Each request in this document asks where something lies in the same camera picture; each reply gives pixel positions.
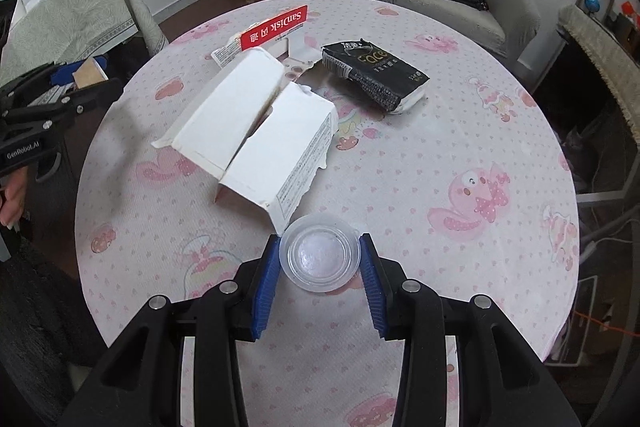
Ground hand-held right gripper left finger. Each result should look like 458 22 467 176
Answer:
60 234 283 427

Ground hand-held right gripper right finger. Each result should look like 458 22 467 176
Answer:
357 233 586 427

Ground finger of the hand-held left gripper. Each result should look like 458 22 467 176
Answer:
7 56 109 101
10 78 126 128

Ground clear round plastic lid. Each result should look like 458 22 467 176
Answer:
279 214 362 293

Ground person's left hand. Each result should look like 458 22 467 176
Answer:
0 169 29 229

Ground white cardboard box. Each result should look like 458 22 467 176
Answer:
151 48 338 233

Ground round table, pink tablecloth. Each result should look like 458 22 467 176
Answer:
74 0 581 427

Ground red label card packaging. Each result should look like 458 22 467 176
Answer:
210 5 321 82

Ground black tissue packet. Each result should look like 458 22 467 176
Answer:
320 38 431 115

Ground grey cat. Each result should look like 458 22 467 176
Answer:
560 127 598 188

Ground white desk legs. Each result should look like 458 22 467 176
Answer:
575 177 640 248

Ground beige lace desk cloth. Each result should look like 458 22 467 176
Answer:
557 4 640 142

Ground orange cable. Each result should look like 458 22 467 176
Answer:
570 307 640 338

